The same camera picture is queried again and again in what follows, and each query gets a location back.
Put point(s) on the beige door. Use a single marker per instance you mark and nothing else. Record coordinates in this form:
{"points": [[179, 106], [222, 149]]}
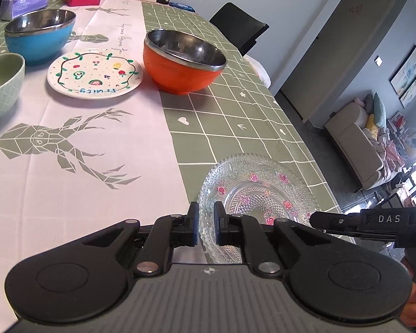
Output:
{"points": [[346, 52]]}

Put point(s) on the beige sofa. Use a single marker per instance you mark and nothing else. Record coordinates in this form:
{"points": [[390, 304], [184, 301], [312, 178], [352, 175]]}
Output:
{"points": [[353, 138]]}

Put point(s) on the framed wall picture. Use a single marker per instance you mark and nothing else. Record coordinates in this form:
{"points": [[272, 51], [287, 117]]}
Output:
{"points": [[407, 64], [412, 88]]}

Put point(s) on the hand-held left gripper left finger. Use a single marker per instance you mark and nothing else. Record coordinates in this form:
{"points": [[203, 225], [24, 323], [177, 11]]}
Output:
{"points": [[194, 223]]}

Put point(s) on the white cloth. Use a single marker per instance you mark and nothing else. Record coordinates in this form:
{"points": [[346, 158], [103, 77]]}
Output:
{"points": [[261, 71]]}

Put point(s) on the green ceramic bowl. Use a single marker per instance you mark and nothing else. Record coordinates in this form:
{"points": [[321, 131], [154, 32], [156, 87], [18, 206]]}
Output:
{"points": [[1, 86]]}

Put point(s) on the pink deer print table runner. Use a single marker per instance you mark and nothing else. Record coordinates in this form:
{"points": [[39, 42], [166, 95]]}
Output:
{"points": [[107, 121]]}

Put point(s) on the wall light switch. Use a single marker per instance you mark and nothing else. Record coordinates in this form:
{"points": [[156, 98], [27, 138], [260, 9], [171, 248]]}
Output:
{"points": [[378, 60]]}

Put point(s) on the clear glass plate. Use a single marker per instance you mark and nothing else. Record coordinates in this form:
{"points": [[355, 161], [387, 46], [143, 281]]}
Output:
{"points": [[260, 187]]}

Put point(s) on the green checked tablecloth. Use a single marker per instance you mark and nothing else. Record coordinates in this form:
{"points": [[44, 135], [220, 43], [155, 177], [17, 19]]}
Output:
{"points": [[228, 111]]}

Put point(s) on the blue flat packet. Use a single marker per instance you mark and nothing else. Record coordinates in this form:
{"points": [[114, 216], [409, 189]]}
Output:
{"points": [[180, 6]]}

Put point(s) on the white painted fruit plate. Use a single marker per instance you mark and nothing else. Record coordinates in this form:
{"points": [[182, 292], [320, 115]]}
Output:
{"points": [[93, 73]]}

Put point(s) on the teal cushion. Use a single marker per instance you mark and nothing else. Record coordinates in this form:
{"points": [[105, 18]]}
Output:
{"points": [[379, 111]]}

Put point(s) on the blue steel bowl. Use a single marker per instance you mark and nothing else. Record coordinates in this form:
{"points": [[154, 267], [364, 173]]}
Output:
{"points": [[38, 43]]}

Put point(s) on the orange steel bowl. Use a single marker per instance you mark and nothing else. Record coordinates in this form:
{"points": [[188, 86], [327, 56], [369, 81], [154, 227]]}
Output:
{"points": [[180, 71]]}

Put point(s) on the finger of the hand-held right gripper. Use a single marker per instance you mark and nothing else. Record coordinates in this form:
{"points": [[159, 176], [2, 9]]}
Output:
{"points": [[329, 219]]}

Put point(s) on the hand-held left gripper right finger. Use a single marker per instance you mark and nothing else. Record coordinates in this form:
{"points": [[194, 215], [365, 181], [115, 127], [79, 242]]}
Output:
{"points": [[219, 223]]}

